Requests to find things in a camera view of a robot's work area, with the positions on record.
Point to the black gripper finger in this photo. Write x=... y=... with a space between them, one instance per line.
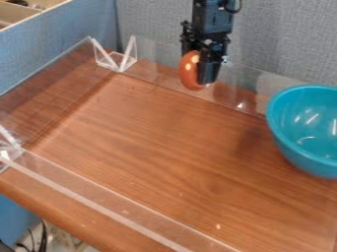
x=208 y=64
x=187 y=45

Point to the wooden shelf box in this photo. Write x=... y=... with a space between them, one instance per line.
x=14 y=11

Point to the blue plastic bowl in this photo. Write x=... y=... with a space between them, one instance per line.
x=300 y=116

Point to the brown toy mushroom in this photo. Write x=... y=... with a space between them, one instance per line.
x=188 y=71

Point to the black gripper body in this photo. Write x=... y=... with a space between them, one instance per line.
x=208 y=34

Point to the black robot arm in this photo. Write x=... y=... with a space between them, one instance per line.
x=209 y=10

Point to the clear acrylic table barrier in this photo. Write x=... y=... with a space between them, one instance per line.
x=143 y=167

